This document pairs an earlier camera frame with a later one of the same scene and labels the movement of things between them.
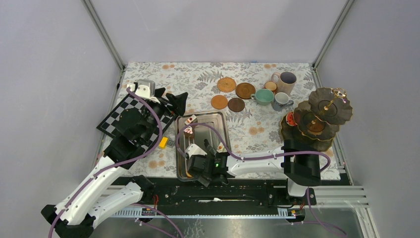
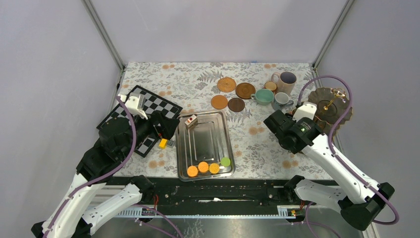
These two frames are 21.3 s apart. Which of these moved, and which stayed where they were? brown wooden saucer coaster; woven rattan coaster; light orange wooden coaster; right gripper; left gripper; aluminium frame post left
Moved: left gripper; right gripper
Stayed: light orange wooden coaster; aluminium frame post left; brown wooden saucer coaster; woven rattan coaster
